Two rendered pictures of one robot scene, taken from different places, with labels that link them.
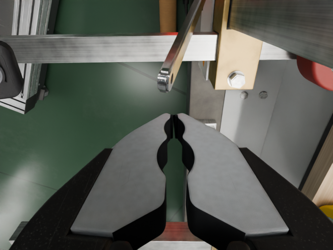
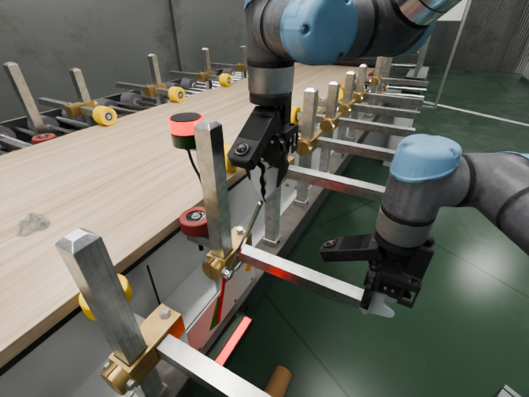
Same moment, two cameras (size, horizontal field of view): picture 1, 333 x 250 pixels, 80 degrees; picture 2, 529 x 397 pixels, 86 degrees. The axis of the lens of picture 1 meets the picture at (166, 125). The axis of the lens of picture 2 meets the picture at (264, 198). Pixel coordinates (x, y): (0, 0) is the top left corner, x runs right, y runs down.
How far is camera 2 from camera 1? 47 cm
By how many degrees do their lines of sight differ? 33
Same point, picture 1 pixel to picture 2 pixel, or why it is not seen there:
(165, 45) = (264, 257)
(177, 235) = (301, 175)
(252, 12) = (226, 230)
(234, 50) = (234, 241)
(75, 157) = (461, 312)
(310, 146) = not seen: hidden behind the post
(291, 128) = not seen: hidden behind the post
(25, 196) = not seen: outside the picture
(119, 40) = (284, 268)
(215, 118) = (261, 243)
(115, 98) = (372, 356)
